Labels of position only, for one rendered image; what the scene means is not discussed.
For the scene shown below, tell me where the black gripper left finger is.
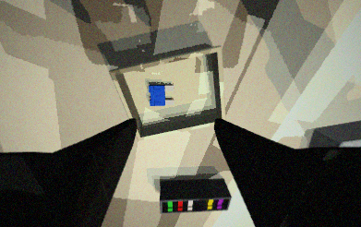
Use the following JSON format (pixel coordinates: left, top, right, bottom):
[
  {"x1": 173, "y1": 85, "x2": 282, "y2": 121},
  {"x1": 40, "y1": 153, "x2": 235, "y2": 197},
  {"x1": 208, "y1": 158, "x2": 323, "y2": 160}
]
[{"x1": 0, "y1": 118, "x2": 137, "y2": 227}]

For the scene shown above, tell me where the blue fuse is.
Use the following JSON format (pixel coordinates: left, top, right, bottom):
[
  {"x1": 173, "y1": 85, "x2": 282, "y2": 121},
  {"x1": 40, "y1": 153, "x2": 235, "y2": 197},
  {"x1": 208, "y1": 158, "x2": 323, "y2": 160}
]
[{"x1": 149, "y1": 85, "x2": 174, "y2": 106}]

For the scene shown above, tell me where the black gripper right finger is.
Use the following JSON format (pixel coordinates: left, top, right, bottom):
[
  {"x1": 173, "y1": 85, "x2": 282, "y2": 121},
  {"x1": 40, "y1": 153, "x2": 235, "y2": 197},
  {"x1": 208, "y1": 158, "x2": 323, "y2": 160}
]
[{"x1": 214, "y1": 118, "x2": 361, "y2": 227}]

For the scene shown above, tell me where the beige shallow tray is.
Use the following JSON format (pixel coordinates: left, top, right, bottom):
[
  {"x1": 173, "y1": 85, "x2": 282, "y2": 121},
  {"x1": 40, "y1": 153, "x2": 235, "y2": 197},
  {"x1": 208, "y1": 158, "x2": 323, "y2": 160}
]
[{"x1": 109, "y1": 45, "x2": 226, "y2": 141}]

